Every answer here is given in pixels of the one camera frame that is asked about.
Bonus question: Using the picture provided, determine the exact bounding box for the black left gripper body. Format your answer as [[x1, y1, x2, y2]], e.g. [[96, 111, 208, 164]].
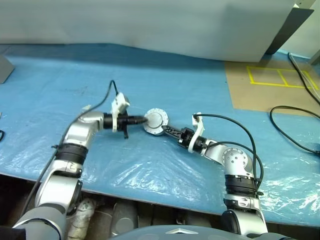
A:
[[116, 110, 131, 140]]

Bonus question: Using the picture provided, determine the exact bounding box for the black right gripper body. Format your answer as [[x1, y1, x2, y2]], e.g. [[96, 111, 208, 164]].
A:
[[177, 126, 195, 149]]

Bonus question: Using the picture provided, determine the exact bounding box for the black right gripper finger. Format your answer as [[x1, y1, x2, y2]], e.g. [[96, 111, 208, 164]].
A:
[[161, 125, 185, 137], [162, 126, 183, 140]]

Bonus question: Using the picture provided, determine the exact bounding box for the silver motor housing lid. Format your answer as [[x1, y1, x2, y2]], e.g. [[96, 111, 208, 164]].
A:
[[143, 107, 170, 135]]

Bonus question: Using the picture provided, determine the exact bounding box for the blue plastic table sheet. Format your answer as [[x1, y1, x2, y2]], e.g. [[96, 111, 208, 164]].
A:
[[0, 43, 320, 228]]

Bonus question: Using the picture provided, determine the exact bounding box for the brown cardboard sheet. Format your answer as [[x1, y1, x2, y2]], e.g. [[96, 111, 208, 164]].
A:
[[224, 53, 320, 118]]

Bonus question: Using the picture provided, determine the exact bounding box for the white backdrop board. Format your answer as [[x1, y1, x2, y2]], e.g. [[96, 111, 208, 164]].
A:
[[0, 0, 298, 62]]

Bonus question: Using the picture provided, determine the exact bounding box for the grey robot torso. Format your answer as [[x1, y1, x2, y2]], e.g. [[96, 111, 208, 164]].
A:
[[109, 224, 283, 240]]

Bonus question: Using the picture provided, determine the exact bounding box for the grey rounded canister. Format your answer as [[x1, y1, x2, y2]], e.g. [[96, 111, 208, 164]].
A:
[[111, 201, 140, 237]]

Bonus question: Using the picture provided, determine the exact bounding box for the white rounded cover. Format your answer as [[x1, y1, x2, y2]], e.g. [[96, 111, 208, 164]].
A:
[[67, 198, 97, 240]]

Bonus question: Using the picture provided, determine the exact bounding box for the grey metal wedge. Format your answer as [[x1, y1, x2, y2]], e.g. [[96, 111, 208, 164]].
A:
[[0, 54, 15, 85]]

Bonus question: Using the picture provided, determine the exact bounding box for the dark grey board support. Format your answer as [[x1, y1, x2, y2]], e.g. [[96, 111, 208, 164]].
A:
[[264, 7, 315, 56]]

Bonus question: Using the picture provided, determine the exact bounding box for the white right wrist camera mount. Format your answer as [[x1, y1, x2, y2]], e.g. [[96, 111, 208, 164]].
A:
[[187, 111, 206, 154]]

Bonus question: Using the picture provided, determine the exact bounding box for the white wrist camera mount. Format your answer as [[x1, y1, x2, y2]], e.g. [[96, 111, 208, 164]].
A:
[[110, 92, 131, 133], [187, 111, 206, 154]]

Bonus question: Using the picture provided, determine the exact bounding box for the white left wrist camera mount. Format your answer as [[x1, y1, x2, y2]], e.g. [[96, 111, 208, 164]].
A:
[[110, 92, 131, 133]]

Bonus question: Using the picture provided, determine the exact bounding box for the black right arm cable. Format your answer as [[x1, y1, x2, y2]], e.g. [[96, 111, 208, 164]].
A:
[[192, 113, 265, 197]]

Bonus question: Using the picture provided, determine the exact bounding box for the looped black cable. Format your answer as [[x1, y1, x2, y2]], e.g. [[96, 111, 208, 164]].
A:
[[269, 105, 320, 155]]

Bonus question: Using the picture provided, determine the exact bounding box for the straight black cable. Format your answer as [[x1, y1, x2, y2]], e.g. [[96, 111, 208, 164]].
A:
[[288, 51, 320, 105]]

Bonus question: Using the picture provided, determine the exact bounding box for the grey cable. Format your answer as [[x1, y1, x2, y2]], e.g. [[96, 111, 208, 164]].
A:
[[291, 56, 320, 98]]

